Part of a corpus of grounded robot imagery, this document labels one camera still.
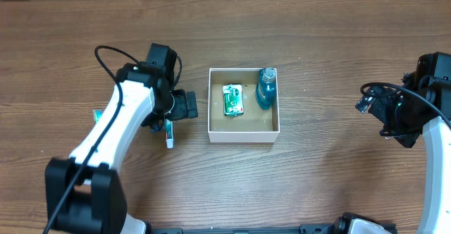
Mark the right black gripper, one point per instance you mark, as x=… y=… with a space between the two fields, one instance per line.
x=382 y=108

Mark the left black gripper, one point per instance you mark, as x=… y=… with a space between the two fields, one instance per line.
x=163 y=122

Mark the green toothpaste tube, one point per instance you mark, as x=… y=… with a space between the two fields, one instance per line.
x=168 y=125

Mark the blue disposable razor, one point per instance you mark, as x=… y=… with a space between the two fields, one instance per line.
x=156 y=127

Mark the green white soap packet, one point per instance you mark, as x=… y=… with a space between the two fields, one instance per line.
x=233 y=100

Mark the blue mouthwash bottle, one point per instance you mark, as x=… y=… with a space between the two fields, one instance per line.
x=266 y=88

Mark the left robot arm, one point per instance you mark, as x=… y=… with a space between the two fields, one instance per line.
x=83 y=192

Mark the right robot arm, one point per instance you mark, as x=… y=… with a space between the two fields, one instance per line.
x=430 y=84

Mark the white cardboard box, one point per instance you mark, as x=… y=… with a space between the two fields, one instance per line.
x=255 y=125

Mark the green toothbrush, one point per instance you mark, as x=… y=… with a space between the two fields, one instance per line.
x=96 y=115

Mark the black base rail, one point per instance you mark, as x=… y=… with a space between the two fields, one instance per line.
x=312 y=228

